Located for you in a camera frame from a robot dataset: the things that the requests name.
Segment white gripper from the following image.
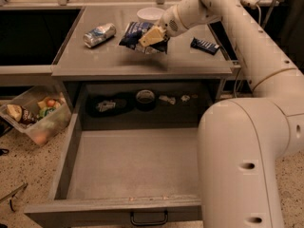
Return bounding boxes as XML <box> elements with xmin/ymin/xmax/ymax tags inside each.
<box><xmin>139</xmin><ymin>0</ymin><xmax>203</xmax><ymax>47</ymax></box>

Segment blue chip bag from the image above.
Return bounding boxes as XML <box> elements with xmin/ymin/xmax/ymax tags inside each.
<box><xmin>119</xmin><ymin>22</ymin><xmax>168</xmax><ymax>54</ymax></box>

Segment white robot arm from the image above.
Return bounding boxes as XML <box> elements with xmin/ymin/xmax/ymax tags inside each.
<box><xmin>140</xmin><ymin>0</ymin><xmax>304</xmax><ymax>228</ymax></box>

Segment grey counter cabinet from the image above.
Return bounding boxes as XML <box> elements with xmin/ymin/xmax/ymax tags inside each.
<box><xmin>0</xmin><ymin>3</ymin><xmax>236</xmax><ymax>86</ymax></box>

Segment open grey drawer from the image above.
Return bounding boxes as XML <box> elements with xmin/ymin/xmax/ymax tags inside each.
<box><xmin>25</xmin><ymin>81</ymin><xmax>212</xmax><ymax>228</ymax></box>

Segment brown snack bag in bin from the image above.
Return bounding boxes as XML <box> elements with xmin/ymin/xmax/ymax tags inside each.
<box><xmin>7</xmin><ymin>104</ymin><xmax>37</xmax><ymax>125</ymax></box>

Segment white ceramic bowl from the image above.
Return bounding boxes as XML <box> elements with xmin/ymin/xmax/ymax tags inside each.
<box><xmin>137</xmin><ymin>8</ymin><xmax>164</xmax><ymax>23</ymax></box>

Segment silver blue soda can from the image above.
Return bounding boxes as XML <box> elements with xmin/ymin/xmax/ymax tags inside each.
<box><xmin>83</xmin><ymin>23</ymin><xmax>116</xmax><ymax>48</ymax></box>

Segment dark blue snack bar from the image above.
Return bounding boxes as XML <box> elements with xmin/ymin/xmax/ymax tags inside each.
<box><xmin>190</xmin><ymin>38</ymin><xmax>219</xmax><ymax>55</ymax></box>

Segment clear plastic storage bin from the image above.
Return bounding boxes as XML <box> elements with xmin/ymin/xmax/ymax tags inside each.
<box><xmin>0</xmin><ymin>85</ymin><xmax>71</xmax><ymax>145</ymax></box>

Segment black drawer handle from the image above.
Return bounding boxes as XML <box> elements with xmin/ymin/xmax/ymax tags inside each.
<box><xmin>130</xmin><ymin>211</ymin><xmax>169</xmax><ymax>227</ymax></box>

